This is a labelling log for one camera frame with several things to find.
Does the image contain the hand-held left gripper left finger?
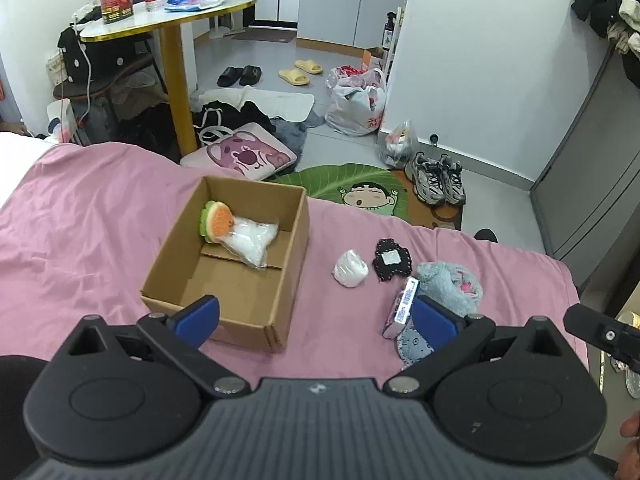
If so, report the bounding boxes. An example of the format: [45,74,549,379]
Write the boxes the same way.
[65,295,252,400]

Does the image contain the beige hanging clothes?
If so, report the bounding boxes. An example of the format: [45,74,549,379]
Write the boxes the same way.
[607,0,640,56]

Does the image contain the blue white snack packet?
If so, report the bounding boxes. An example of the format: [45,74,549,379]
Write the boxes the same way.
[382,276,420,339]

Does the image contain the round table with yellow leg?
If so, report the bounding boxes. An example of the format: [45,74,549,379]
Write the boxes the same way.
[80,0,259,157]

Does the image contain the blue octopus plush toy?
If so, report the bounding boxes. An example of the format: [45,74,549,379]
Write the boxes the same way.
[396,325,437,372]

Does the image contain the white bed sheet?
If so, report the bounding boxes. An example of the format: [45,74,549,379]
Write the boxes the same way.
[0,131,57,209]

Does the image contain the green leaf cartoon rug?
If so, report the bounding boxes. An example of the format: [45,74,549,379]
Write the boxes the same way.
[265,162,464,231]

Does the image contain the white plastic shopping bag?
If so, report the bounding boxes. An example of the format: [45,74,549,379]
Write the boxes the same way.
[325,69,388,137]

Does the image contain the person's right hand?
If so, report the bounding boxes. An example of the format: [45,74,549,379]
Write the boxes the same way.
[616,409,640,480]

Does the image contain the dark doormat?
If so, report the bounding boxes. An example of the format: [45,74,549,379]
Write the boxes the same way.
[231,30,298,44]

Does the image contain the orange cardboard box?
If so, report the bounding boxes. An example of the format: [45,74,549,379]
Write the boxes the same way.
[361,47,386,74]

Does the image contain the black clothes pile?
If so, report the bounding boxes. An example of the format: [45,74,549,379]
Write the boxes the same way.
[192,101,277,134]

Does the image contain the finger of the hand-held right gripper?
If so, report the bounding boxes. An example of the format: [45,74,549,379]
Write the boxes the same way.
[563,304,640,374]

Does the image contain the brown cardboard box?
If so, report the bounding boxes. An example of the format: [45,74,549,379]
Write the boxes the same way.
[140,176,310,354]

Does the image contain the dark spray bottle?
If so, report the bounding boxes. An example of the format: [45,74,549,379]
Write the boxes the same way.
[381,12,397,51]

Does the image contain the burger plush toy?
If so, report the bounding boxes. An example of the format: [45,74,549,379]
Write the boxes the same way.
[199,200,235,244]

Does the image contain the grey wardrobe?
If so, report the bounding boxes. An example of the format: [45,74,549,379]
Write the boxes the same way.
[530,45,640,302]

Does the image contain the pink bear cushion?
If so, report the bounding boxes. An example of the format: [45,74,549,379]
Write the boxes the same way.
[180,122,297,181]

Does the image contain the grey sneaker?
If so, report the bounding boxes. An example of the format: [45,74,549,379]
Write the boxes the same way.
[405,152,446,206]
[437,156,467,206]

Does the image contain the clear plastic bag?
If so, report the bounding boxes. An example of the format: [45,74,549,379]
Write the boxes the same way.
[222,216,279,269]

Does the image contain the black lace patch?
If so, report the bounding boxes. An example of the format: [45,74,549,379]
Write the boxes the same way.
[372,238,414,284]

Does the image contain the black polka dot bag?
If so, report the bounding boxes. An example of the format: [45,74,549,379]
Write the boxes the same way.
[57,22,154,86]

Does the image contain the white kitchen cabinet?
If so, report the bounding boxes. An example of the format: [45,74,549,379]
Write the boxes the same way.
[296,0,414,51]

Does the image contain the clear trash bag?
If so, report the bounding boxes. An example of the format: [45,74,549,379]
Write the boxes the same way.
[376,121,420,169]

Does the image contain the white floor mat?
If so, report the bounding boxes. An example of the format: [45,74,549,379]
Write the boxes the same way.
[192,87,316,124]

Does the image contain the pink bedsheet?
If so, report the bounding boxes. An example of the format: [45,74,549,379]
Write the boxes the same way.
[0,142,592,411]

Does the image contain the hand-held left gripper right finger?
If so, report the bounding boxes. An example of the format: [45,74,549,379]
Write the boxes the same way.
[384,295,569,400]

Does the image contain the dark chair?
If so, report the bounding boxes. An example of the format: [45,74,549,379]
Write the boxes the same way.
[52,52,169,128]

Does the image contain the grey fluffy plush toy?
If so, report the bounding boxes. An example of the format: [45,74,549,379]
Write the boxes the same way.
[415,261,485,319]

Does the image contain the red plastic bag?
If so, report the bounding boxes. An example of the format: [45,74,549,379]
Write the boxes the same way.
[327,65,372,92]

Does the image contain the white cable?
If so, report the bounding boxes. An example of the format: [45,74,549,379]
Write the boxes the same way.
[70,10,94,122]

